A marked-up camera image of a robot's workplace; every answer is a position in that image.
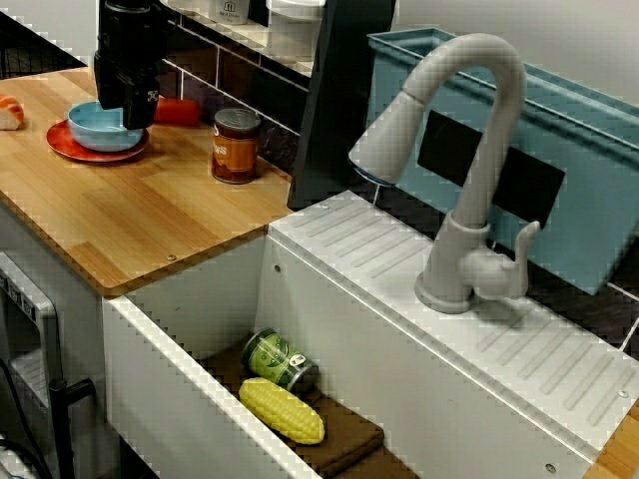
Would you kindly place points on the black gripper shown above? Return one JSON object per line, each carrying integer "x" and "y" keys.
{"x": 140, "y": 65}

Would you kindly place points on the light blue bowl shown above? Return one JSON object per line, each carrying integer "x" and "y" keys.
{"x": 90, "y": 132}

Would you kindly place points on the red toy sausage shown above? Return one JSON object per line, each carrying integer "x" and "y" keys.
{"x": 180, "y": 112}

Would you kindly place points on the red plate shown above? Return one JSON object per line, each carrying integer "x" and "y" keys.
{"x": 65, "y": 147}

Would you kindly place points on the white plastic container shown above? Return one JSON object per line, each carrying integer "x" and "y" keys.
{"x": 187, "y": 4}
{"x": 294, "y": 30}

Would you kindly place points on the salmon sushi toy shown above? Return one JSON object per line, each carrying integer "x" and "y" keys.
{"x": 10, "y": 115}

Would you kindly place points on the brown beans can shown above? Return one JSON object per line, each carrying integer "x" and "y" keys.
{"x": 234, "y": 149}

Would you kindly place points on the white canister with logo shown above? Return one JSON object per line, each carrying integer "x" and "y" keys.
{"x": 227, "y": 10}

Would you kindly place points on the black upright panel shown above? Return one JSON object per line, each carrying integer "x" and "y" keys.
{"x": 339, "y": 100}

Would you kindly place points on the grey toy appliance front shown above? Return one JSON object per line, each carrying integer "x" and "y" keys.
{"x": 30, "y": 319}

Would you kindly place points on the green peas can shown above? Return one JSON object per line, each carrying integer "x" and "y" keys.
{"x": 272, "y": 356}

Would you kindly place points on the yellow toy corn cob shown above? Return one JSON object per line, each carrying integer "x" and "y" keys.
{"x": 279, "y": 409}

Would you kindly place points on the grey gooseneck faucet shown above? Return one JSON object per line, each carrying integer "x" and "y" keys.
{"x": 504, "y": 100}

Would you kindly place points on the white toy sink unit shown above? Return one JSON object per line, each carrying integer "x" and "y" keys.
{"x": 399, "y": 379}

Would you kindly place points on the brown folded cloth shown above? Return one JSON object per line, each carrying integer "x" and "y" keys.
{"x": 349, "y": 439}

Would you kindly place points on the teal plastic bin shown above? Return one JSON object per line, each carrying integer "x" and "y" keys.
{"x": 574, "y": 135}

